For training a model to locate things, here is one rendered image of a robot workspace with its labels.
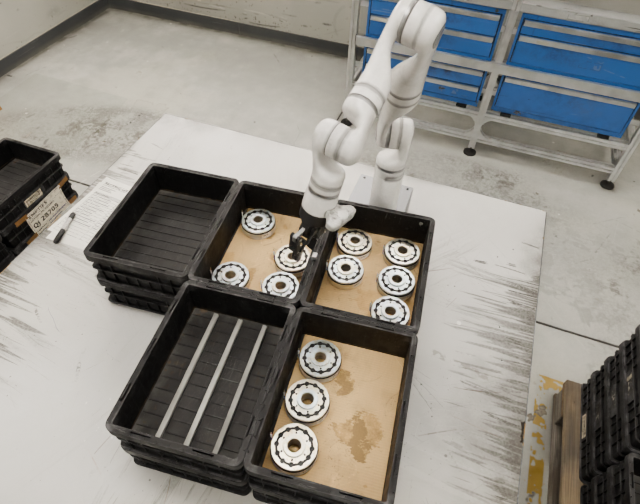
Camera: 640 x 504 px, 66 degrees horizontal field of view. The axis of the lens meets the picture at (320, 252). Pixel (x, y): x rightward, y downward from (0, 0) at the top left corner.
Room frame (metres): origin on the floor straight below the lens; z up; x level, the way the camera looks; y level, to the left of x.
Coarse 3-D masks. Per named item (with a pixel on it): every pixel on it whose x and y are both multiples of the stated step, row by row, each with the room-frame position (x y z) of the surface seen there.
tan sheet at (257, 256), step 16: (240, 224) 1.05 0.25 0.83; (288, 224) 1.05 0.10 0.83; (240, 240) 0.98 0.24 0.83; (256, 240) 0.98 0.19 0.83; (272, 240) 0.98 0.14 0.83; (288, 240) 0.99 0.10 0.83; (224, 256) 0.91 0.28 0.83; (240, 256) 0.92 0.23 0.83; (256, 256) 0.92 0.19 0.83; (272, 256) 0.92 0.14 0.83; (256, 272) 0.86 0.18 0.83; (272, 272) 0.86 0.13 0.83; (256, 288) 0.80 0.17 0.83
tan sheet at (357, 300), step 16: (336, 240) 1.00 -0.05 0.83; (384, 240) 1.00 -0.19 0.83; (336, 256) 0.93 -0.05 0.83; (368, 256) 0.94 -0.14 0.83; (368, 272) 0.88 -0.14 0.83; (416, 272) 0.88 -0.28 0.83; (320, 288) 0.81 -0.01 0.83; (336, 288) 0.82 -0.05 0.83; (368, 288) 0.82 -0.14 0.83; (320, 304) 0.76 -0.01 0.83; (336, 304) 0.76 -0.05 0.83; (352, 304) 0.76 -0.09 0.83; (368, 304) 0.77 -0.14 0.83
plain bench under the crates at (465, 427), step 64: (192, 128) 1.71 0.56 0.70; (448, 192) 1.38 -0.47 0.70; (64, 256) 0.99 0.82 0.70; (448, 256) 1.06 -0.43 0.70; (512, 256) 1.07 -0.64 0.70; (0, 320) 0.75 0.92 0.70; (64, 320) 0.75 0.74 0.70; (128, 320) 0.76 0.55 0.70; (448, 320) 0.81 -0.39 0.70; (512, 320) 0.82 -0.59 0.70; (0, 384) 0.55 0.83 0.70; (64, 384) 0.56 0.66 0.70; (448, 384) 0.60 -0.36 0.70; (512, 384) 0.61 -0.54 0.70; (0, 448) 0.39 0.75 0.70; (64, 448) 0.39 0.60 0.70; (448, 448) 0.43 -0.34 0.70; (512, 448) 0.44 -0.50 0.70
